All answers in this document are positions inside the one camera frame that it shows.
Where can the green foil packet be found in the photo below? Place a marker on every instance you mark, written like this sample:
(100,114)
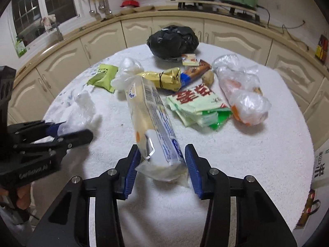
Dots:
(218,123)

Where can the small brown food scrap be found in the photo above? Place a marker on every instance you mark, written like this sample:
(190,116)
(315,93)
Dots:
(257,90)

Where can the white knotted plastic bag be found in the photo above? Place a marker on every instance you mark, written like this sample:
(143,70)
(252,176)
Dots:
(128,68)

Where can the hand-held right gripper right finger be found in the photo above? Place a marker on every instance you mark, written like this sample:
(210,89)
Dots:
(191,169)

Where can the brown blue snack wrapper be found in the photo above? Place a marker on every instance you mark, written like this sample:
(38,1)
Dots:
(195,73)

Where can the white green rice bag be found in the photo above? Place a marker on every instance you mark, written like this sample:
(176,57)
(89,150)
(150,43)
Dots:
(321,164)

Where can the brown ginger piece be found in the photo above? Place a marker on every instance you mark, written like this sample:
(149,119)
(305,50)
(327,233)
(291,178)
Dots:
(207,77)

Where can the green white red-print packet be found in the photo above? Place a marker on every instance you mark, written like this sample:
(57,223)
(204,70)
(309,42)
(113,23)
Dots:
(198,97)

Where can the white blue snack package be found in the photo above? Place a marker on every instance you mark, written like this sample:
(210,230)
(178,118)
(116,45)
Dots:
(154,123)

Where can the clear bag with orange contents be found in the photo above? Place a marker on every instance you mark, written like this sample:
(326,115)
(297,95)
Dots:
(246,105)

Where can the clear plastic bag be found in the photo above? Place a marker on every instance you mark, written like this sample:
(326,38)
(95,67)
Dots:
(82,108)
(226,60)

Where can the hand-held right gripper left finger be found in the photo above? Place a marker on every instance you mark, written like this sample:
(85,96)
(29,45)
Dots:
(131,169)

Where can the pink white rag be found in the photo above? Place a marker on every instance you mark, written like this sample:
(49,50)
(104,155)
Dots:
(48,20)

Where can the small cream packet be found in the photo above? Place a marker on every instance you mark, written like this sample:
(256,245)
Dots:
(189,59)

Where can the gold foil wrapper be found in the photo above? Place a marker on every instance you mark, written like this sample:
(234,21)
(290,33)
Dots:
(167,78)

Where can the green bottle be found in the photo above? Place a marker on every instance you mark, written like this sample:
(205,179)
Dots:
(20,47)

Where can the cream kitchen cabinet unit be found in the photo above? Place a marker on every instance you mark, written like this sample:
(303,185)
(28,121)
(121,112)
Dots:
(102,38)

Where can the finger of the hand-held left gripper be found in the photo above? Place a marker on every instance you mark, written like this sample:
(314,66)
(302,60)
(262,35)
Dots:
(77,137)
(52,130)

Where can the red yellow box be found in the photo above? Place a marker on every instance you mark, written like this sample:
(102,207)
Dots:
(321,49)

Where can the green snack packet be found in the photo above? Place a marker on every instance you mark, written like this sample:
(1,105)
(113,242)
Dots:
(102,76)

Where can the black mesh carry bag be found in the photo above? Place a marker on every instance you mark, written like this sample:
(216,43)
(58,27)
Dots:
(308,208)

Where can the red pot lid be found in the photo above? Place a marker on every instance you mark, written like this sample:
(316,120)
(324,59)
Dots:
(131,3)

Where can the black garbage bag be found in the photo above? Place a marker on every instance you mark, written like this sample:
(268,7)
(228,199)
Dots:
(172,41)

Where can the person's left hand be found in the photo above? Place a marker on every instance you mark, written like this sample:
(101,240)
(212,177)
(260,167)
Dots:
(23,198)

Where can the metal ladle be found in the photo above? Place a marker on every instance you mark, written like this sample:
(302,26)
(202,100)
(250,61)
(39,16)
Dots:
(91,11)
(100,6)
(108,10)

